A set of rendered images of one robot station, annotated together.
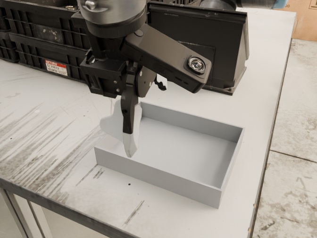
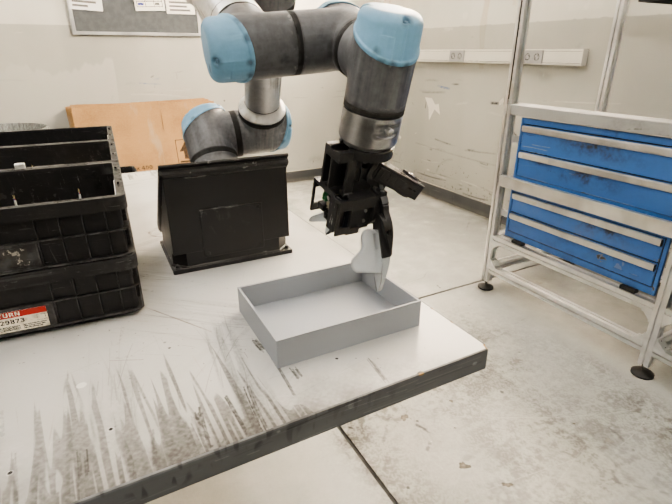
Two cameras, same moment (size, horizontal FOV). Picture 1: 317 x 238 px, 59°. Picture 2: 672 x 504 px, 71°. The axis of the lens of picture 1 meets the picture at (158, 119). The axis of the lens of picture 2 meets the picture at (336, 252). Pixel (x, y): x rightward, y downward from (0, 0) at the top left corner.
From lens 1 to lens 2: 0.56 m
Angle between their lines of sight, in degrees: 47
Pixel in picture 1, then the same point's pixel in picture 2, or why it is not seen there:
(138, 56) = (387, 177)
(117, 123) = (369, 256)
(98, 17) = (388, 143)
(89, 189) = (311, 387)
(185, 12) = (216, 169)
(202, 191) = (405, 314)
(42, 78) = not seen: outside the picture
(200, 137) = (327, 293)
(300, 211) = not seen: hidden behind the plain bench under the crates
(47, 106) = (86, 372)
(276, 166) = not seen: hidden behind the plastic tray
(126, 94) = (385, 215)
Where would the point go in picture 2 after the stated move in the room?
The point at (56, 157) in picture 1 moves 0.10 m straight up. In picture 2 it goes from (222, 395) to (215, 336)
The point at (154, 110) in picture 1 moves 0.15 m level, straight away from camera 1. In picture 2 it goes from (260, 291) to (208, 271)
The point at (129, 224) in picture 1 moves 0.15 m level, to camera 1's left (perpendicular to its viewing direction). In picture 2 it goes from (387, 377) to (326, 438)
